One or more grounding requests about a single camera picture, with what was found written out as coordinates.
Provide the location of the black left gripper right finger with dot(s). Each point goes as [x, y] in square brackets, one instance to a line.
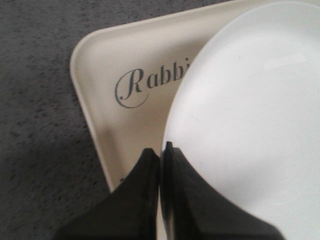
[193, 210]

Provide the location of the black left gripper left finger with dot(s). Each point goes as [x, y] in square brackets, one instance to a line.
[128, 213]

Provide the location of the white round plate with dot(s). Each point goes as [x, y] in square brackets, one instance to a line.
[247, 115]

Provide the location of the beige rabbit serving tray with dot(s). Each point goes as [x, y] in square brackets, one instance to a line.
[126, 77]

